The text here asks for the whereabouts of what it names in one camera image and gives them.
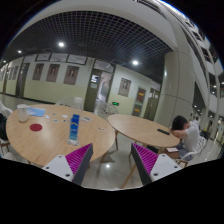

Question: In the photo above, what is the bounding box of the red round coaster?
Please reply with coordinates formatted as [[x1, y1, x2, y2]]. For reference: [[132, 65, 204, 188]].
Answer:
[[30, 124, 43, 132]]

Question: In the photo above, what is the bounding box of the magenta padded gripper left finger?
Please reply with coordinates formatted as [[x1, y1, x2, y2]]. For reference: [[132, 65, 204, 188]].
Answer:
[[43, 144, 93, 185]]

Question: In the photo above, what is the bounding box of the black phone on table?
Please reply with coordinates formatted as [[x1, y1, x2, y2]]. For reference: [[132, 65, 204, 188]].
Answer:
[[157, 129, 170, 135]]

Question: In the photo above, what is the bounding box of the white lattice chair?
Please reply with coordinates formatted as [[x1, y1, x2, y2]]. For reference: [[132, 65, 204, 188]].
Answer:
[[96, 102, 119, 119]]

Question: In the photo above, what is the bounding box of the white translucent chair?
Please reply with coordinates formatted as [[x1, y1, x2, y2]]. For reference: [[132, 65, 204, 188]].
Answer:
[[57, 97, 83, 109]]

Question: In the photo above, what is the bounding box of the blue paper packet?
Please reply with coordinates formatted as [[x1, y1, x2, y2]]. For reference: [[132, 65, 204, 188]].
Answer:
[[27, 107, 45, 117]]

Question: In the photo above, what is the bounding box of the dark open door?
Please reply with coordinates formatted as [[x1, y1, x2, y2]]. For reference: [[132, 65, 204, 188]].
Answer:
[[84, 69, 102, 112]]

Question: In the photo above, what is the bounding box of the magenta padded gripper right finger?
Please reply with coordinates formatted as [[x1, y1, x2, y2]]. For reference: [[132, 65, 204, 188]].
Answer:
[[131, 143, 181, 185]]

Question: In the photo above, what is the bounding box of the person in white shirt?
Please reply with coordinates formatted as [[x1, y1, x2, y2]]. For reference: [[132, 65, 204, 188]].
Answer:
[[171, 115, 200, 157]]

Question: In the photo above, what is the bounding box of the framed portrait right wall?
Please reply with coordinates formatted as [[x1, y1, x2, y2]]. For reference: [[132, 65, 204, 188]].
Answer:
[[118, 78, 131, 97]]

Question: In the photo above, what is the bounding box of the white chair far left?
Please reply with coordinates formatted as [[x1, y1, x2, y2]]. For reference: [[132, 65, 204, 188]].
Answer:
[[0, 100, 13, 150]]

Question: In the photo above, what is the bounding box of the round wooden table left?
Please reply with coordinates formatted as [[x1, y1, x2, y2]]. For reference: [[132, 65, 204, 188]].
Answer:
[[6, 104, 115, 166]]

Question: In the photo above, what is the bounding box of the round wooden table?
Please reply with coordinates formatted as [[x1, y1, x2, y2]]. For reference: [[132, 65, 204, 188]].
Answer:
[[6, 104, 115, 166], [106, 113, 181, 190]]

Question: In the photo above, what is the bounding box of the round wooden table right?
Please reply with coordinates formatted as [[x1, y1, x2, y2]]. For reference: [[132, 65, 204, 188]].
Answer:
[[106, 113, 181, 190]]

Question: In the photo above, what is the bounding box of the framed portrait on wall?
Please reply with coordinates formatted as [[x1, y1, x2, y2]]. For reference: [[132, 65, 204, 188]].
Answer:
[[46, 64, 60, 82], [33, 63, 44, 80], [64, 66, 79, 85]]

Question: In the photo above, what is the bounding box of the white chair under person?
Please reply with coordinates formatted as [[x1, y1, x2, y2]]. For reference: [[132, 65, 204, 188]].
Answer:
[[175, 136, 206, 168]]

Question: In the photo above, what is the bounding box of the white cup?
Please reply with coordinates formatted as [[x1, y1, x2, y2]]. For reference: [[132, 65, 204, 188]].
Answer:
[[17, 104, 29, 122]]

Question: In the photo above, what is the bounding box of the clear blue-label water bottle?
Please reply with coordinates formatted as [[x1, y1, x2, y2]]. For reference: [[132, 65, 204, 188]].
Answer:
[[68, 114, 80, 146]]

